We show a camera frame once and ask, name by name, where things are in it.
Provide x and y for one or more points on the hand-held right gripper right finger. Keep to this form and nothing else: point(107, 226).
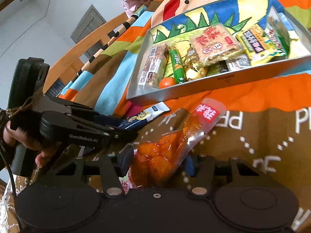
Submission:
point(190, 166)

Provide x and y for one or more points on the wooden slatted bed rail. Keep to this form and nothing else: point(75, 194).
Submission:
point(73, 60)

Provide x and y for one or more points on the yellow green candy packet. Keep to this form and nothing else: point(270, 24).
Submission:
point(255, 46)

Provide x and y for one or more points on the dark snack clear packet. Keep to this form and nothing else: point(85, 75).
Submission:
point(239, 63)

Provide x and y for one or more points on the tan black patterned cloth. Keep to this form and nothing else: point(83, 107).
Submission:
point(126, 24)

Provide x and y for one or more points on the grey door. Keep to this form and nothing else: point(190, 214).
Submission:
point(90, 26)

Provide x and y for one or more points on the cartoon striped blanket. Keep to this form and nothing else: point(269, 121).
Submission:
point(243, 97)

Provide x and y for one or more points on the brown blanket white letters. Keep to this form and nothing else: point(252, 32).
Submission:
point(267, 145)

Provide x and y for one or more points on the green sausage stick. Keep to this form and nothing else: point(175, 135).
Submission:
point(177, 65)

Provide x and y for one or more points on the golden foil packet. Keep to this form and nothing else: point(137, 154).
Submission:
point(194, 72)

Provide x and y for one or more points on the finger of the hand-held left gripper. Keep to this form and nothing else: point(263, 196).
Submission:
point(121, 136)
point(104, 120)

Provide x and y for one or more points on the person's left hand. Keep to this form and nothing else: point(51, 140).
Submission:
point(14, 136)

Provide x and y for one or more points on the rice cracker packet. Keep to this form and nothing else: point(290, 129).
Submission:
point(213, 43)

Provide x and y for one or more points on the brown cake clear packet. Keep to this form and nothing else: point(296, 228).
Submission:
point(153, 65)

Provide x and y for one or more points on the mandarin orange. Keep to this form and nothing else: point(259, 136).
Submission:
point(167, 83)

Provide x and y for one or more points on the dinosaur drawing paper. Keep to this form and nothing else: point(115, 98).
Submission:
point(218, 14)

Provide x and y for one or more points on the orange snack clear packet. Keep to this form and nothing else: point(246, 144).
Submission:
point(165, 148)

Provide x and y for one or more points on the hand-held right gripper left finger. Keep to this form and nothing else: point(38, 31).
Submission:
point(126, 159)

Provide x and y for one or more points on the silver metal tray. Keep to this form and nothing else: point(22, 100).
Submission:
point(218, 82)

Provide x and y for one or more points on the green white pickle packet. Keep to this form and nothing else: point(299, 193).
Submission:
point(277, 34)

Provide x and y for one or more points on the black plastic crate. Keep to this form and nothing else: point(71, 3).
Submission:
point(54, 87)

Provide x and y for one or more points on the blue long snack packet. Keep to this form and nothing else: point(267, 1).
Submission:
point(148, 112)

